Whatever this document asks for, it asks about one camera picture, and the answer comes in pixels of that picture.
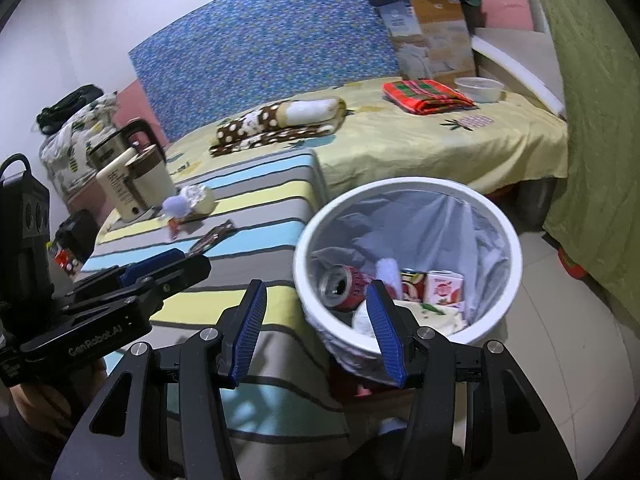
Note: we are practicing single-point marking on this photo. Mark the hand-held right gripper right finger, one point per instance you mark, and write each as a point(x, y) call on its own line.
point(385, 332)

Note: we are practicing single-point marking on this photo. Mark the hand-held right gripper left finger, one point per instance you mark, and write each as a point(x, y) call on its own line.
point(247, 330)

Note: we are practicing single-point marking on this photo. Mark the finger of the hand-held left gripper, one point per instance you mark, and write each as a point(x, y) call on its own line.
point(185, 270)
point(150, 262)

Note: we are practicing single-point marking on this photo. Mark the red soda can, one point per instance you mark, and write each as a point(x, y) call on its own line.
point(345, 287)

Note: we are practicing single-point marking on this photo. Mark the clear plastic bin liner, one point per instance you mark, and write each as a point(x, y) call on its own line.
point(430, 230)

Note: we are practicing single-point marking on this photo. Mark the white round trash bin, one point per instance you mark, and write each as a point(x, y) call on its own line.
point(500, 305)

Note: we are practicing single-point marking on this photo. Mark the small red wrapper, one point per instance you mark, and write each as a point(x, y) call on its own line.
point(175, 229)

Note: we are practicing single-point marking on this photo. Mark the brown snack wrapper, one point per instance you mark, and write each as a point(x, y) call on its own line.
point(212, 237)

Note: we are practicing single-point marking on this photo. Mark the red cartoon snack box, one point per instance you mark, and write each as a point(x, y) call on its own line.
point(412, 285)

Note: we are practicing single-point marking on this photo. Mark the pale purple crumpled ball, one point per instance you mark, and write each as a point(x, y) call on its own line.
point(176, 206)

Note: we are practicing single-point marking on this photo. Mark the black box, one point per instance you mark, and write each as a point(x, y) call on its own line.
point(77, 235)

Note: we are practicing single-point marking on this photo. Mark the cream insulated cup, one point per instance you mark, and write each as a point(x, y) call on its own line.
point(117, 190)

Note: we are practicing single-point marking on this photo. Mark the small red toy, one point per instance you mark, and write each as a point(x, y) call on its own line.
point(66, 262)

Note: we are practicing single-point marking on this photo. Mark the cream jug with brown lid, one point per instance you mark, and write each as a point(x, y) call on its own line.
point(152, 180)

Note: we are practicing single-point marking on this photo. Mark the stainless steel electric kettle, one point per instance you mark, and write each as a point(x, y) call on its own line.
point(107, 147)

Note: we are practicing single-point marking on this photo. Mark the pineapple print bundle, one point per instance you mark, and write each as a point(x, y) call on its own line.
point(75, 130)

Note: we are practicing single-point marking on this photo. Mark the brown polka-dot blanket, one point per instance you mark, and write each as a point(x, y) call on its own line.
point(260, 122)

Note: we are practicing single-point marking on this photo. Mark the black bag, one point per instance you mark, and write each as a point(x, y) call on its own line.
point(70, 105)

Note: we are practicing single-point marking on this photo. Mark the bed with yellow sheet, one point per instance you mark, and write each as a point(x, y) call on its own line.
point(410, 145)

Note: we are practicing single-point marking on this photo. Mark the red object under blanket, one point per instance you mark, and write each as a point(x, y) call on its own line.
point(570, 262)

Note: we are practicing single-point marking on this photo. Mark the blue patterned mattress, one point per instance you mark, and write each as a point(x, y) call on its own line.
point(275, 50)

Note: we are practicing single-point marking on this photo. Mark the red patterned folded cloth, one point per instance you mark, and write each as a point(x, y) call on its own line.
point(425, 97)

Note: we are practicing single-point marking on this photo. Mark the white bowl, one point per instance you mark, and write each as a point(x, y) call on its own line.
point(479, 91)

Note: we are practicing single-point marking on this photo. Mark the cardboard product box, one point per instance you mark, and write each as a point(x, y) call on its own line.
point(435, 45)

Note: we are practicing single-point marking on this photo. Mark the green textured blanket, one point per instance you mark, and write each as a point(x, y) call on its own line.
point(595, 110)

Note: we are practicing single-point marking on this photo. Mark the white bed frame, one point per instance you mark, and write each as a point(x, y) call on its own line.
point(520, 70)

